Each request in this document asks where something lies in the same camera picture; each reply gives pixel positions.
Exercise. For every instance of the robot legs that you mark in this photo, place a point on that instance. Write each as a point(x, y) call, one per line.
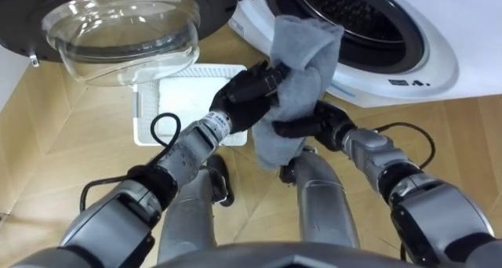
point(321, 205)

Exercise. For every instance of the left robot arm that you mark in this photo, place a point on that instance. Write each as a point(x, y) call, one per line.
point(149, 193)

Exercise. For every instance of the white washing machine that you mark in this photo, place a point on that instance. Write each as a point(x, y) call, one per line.
point(392, 37)

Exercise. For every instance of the open washing machine door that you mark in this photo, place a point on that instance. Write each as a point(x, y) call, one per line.
point(117, 25)

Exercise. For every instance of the grey cloth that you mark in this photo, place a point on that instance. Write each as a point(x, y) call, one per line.
point(302, 88)

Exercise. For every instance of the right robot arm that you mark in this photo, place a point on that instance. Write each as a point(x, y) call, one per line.
point(423, 197)

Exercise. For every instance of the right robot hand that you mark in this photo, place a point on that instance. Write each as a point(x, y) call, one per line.
point(327, 125)

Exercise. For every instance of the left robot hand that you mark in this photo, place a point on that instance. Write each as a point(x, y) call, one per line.
point(243, 99)

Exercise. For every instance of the white laundry basket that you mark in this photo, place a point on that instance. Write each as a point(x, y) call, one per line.
point(145, 103)

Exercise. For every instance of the robot body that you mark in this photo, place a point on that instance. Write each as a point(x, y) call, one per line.
point(274, 256)

